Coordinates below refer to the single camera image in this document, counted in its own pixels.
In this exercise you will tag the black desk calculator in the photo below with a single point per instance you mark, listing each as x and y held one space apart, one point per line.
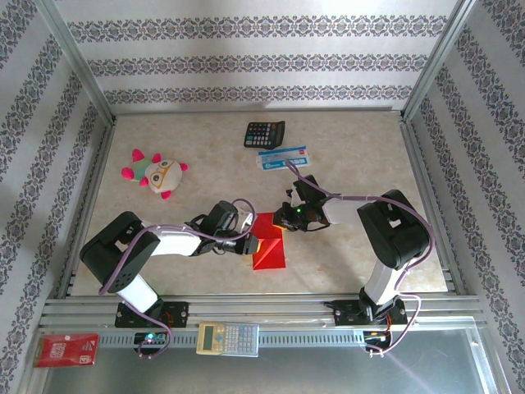
262 134

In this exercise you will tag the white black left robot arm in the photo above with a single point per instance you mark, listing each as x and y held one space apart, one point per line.
176 244

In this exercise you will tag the aluminium frame post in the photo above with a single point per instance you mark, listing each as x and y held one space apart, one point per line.
436 61
78 61

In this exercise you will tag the blue white flat packet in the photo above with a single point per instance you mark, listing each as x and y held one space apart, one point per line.
279 158

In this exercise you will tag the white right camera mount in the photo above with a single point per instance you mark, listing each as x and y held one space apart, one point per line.
294 197

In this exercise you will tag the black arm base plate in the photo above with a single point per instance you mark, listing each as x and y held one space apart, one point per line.
344 314
180 314

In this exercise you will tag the thin aluminium edge rail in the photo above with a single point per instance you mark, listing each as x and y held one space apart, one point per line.
254 110

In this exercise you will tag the red flat packet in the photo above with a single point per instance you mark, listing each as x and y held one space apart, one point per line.
65 351

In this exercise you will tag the grey metal sheet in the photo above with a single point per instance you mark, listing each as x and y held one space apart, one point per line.
287 373

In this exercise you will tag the small circuit board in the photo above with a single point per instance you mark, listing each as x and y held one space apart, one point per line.
149 338
377 336

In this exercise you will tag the red cloth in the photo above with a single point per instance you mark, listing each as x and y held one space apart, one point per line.
270 254

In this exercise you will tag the beige grey scientific calculator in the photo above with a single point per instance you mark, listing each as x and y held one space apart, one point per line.
227 338

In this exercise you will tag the white pink plush toy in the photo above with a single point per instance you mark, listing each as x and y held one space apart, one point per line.
162 176

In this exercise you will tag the long aluminium mounting rail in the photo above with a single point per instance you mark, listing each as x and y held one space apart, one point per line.
254 305

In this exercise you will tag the aluminium side rail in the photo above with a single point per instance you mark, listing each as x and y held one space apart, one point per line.
428 184
88 205

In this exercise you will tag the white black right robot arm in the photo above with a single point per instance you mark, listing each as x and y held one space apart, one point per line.
342 209

